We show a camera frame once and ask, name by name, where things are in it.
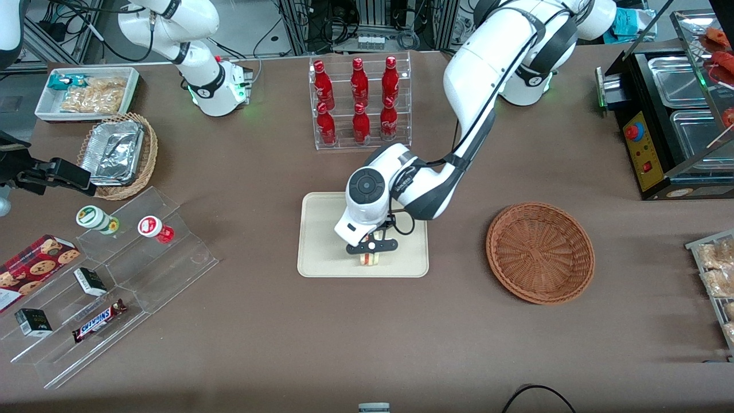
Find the tray of wrapped bread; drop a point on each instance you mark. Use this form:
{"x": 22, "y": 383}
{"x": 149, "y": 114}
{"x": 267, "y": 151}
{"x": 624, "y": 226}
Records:
{"x": 697, "y": 252}

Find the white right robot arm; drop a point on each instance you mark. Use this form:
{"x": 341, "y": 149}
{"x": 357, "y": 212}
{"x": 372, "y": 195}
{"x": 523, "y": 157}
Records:
{"x": 213, "y": 92}

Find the stainless steel pan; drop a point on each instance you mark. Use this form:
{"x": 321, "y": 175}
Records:
{"x": 697, "y": 135}
{"x": 679, "y": 80}

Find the teal snack packet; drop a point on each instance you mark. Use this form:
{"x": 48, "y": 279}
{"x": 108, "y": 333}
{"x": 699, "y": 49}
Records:
{"x": 62, "y": 81}

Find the red fried food piece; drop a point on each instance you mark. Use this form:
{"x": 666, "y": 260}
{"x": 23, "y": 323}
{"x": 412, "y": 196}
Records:
{"x": 723, "y": 60}
{"x": 719, "y": 37}

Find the clear acrylic tiered stand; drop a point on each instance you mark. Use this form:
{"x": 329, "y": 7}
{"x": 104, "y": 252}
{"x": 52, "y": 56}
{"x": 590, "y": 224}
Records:
{"x": 166, "y": 275}

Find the small aluminium foil tray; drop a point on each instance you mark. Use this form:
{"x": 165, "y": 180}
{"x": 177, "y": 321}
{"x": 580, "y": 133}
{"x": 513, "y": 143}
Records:
{"x": 117, "y": 129}

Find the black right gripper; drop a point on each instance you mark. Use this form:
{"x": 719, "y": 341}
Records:
{"x": 27, "y": 172}

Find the Snickers chocolate bar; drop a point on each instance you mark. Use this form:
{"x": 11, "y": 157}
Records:
{"x": 97, "y": 321}

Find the white rectangular plastic bin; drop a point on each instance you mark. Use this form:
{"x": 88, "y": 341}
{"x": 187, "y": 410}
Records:
{"x": 49, "y": 106}

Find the red cola bottle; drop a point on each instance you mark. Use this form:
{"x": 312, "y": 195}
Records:
{"x": 359, "y": 80}
{"x": 389, "y": 121}
{"x": 327, "y": 127}
{"x": 390, "y": 79}
{"x": 361, "y": 125}
{"x": 323, "y": 83}

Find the black food warmer appliance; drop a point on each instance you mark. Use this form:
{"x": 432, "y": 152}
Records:
{"x": 645, "y": 155}

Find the small black carton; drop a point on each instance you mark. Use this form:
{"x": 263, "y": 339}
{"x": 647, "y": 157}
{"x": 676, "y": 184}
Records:
{"x": 90, "y": 281}
{"x": 33, "y": 322}

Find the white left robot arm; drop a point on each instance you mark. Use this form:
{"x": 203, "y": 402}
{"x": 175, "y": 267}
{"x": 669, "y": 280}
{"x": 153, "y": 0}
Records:
{"x": 476, "y": 74}

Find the clear acrylic bottle rack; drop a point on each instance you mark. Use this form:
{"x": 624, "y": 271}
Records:
{"x": 344, "y": 140}

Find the red lid yogurt cup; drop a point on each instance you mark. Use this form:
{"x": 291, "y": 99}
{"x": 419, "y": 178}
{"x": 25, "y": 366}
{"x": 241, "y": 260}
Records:
{"x": 151, "y": 226}

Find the large aluminium foil tray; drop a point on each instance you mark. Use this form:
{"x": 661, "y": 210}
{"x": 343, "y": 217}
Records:
{"x": 112, "y": 160}

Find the clear bag of crackers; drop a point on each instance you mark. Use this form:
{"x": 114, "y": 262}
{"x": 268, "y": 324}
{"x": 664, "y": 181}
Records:
{"x": 94, "y": 98}

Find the white power strip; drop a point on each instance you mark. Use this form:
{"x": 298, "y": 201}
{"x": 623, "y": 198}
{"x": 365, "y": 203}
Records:
{"x": 370, "y": 42}

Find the grey device at table edge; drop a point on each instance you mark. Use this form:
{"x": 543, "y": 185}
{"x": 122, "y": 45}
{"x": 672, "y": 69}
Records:
{"x": 374, "y": 408}

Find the aluminium frame equipment rack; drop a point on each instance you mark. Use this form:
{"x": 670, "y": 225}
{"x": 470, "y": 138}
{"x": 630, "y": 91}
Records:
{"x": 298, "y": 26}

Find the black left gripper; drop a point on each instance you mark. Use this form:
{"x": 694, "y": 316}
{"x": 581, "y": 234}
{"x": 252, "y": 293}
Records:
{"x": 390, "y": 221}

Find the red plaid cookie box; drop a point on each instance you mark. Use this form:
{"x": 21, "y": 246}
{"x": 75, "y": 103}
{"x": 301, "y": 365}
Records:
{"x": 37, "y": 267}

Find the brown round wicker basket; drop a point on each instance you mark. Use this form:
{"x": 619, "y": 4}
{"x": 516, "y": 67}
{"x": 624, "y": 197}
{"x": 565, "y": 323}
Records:
{"x": 539, "y": 252}

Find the light oval wicker basket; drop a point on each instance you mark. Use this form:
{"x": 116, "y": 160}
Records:
{"x": 148, "y": 155}

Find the wrapped bread pack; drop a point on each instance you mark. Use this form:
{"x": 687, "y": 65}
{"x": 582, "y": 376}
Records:
{"x": 719, "y": 283}
{"x": 729, "y": 310}
{"x": 718, "y": 254}
{"x": 729, "y": 332}

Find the beige plastic serving tray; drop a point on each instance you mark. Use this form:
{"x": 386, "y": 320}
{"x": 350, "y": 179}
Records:
{"x": 321, "y": 235}

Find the triangular sandwich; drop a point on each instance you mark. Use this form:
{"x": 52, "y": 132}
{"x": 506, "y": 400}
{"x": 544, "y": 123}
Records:
{"x": 370, "y": 260}

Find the silver box with green light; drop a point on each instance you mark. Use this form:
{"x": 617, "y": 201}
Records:
{"x": 608, "y": 89}

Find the green lid yogurt cup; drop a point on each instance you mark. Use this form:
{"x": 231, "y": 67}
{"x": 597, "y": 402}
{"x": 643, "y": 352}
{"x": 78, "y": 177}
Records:
{"x": 92, "y": 217}

